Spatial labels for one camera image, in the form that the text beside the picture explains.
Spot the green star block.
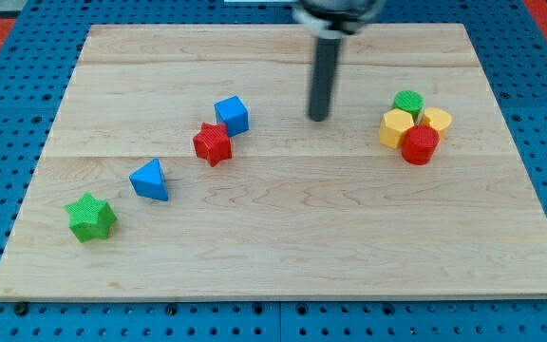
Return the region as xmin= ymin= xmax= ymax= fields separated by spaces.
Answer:
xmin=65 ymin=192 xmax=117 ymax=243

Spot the yellow hexagon block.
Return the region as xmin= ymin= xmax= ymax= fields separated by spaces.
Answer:
xmin=379 ymin=108 xmax=414 ymax=149

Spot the blue cube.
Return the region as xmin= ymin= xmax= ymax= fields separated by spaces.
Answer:
xmin=214 ymin=96 xmax=249 ymax=137

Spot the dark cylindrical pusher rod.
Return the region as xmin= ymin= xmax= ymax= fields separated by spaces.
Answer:
xmin=308 ymin=38 xmax=342 ymax=122

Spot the red cylinder block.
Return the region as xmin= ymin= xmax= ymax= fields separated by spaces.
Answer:
xmin=402 ymin=125 xmax=440 ymax=165

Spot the wooden board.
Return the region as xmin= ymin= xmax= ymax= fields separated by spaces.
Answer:
xmin=0 ymin=24 xmax=547 ymax=302

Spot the red star block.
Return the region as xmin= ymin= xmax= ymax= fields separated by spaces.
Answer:
xmin=193 ymin=123 xmax=233 ymax=167

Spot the blue triangular prism block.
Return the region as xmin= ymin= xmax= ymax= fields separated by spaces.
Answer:
xmin=129 ymin=159 xmax=169 ymax=201

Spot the green cylinder block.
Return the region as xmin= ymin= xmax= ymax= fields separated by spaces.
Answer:
xmin=392 ymin=89 xmax=424 ymax=123

